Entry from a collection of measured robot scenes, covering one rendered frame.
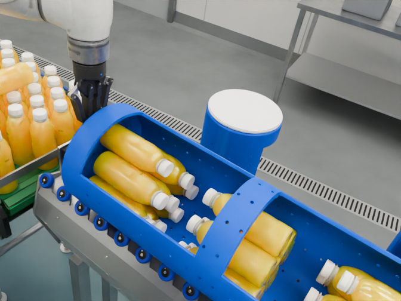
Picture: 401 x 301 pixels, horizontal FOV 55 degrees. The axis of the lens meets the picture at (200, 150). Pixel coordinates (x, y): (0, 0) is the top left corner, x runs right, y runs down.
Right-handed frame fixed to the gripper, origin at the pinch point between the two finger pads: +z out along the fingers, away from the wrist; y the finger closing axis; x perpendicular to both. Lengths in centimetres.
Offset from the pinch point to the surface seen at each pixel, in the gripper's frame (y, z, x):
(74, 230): 10.7, 28.2, 3.3
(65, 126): -6.1, 12.4, -19.2
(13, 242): 5, 85, -48
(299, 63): -279, 87, -39
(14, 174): 13.4, 18.8, -17.8
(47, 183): 9.0, 19.5, -9.2
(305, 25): -330, 72, -61
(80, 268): 6, 56, -1
